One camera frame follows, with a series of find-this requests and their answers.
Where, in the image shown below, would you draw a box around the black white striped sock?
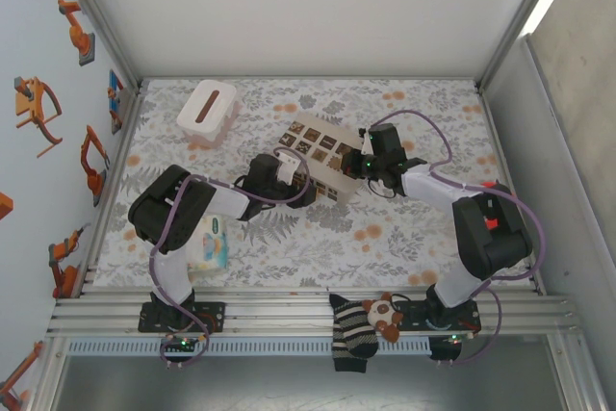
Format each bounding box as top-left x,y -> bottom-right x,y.
328,293 -> 381,374

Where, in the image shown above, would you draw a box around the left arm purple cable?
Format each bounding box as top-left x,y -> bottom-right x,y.
148,146 -> 314,370

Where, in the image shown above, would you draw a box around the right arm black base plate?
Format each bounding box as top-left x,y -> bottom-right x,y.
393,297 -> 483,336

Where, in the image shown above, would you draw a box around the aluminium frame rails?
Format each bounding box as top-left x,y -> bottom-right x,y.
46,288 -> 584,339

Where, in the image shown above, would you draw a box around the white tissue box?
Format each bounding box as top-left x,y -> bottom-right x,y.
175,79 -> 243,149

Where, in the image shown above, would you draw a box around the white slotted cable duct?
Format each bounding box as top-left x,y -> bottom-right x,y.
64,337 -> 433,357

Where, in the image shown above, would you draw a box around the brown white plush bear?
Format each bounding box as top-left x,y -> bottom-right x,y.
361,292 -> 405,343

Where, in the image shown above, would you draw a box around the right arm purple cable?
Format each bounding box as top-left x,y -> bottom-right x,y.
366,109 -> 548,368

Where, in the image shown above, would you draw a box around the blue orange wall sticker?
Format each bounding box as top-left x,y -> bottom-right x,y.
106,68 -> 128,136

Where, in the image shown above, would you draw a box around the red plush ball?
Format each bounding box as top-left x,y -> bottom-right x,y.
479,179 -> 512,231

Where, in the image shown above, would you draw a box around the orange grey claw wall sticker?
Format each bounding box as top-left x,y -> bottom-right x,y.
13,75 -> 64,159

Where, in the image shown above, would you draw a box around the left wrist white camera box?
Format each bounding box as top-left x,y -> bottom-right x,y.
277,152 -> 300,187

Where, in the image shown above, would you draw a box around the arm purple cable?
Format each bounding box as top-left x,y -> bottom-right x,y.
148,146 -> 314,370
366,109 -> 548,368

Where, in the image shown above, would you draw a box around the wooden lock puzzle box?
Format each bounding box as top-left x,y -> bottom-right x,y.
277,112 -> 368,208

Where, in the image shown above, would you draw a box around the aluminium corner post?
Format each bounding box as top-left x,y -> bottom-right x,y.
475,0 -> 573,93
50,0 -> 144,93

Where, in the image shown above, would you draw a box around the floral tablecloth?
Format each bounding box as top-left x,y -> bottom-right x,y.
93,77 -> 536,290

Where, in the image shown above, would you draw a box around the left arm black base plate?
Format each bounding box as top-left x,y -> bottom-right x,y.
138,300 -> 227,335

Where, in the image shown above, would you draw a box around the wet wipes pack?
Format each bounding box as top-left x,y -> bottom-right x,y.
186,215 -> 230,275

